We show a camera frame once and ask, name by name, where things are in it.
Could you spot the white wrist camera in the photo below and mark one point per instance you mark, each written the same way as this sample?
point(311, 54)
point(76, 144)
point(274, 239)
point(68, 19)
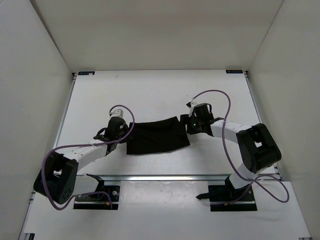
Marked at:
point(191, 105)
point(116, 114)

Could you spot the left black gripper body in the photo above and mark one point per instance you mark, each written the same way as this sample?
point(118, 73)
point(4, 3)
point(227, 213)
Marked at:
point(122, 134)

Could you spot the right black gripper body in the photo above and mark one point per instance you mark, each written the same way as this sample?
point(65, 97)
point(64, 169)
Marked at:
point(195, 127)

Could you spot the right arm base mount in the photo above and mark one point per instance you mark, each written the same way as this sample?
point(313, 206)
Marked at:
point(225, 198)

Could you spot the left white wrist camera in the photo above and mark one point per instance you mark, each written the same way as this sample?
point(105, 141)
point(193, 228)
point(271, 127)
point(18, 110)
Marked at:
point(116, 114)

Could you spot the blue corner label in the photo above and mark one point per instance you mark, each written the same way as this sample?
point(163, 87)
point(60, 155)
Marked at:
point(86, 73)
point(234, 71)

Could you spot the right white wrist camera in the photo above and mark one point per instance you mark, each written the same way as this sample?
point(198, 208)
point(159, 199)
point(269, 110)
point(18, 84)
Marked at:
point(191, 105)

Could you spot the right blue corner label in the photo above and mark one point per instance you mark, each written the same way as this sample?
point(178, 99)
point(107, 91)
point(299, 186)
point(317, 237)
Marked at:
point(234, 71)

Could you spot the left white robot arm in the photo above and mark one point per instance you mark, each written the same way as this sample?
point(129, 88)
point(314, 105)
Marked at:
point(57, 177)

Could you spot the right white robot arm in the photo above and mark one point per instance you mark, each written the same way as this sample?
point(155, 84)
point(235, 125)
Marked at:
point(257, 147)

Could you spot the right aluminium side rail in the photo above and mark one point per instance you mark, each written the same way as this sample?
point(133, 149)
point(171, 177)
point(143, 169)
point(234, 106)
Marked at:
point(259, 114)

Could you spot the black skirt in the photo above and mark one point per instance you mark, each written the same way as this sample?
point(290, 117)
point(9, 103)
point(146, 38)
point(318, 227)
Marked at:
point(157, 137)

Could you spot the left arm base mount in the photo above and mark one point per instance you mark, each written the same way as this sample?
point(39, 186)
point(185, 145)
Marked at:
point(92, 192)

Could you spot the left blue corner label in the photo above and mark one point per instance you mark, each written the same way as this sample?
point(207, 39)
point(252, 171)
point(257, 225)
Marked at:
point(86, 73)

